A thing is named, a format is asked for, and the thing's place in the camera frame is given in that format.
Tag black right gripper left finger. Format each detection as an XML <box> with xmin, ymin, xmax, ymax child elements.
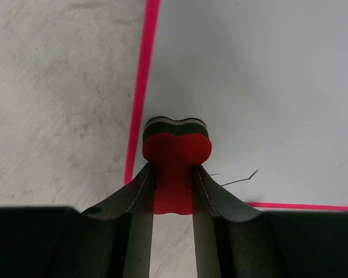
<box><xmin>0</xmin><ymin>164</ymin><xmax>155</xmax><ymax>277</ymax></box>

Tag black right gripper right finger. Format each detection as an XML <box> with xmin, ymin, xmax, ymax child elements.
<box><xmin>191</xmin><ymin>166</ymin><xmax>348</xmax><ymax>277</ymax></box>

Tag red whiteboard eraser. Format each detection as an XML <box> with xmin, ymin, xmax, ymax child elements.
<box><xmin>142</xmin><ymin>116</ymin><xmax>212</xmax><ymax>215</ymax></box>

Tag pink framed whiteboard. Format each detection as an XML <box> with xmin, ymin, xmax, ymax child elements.
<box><xmin>124</xmin><ymin>1</ymin><xmax>348</xmax><ymax>209</ymax></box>

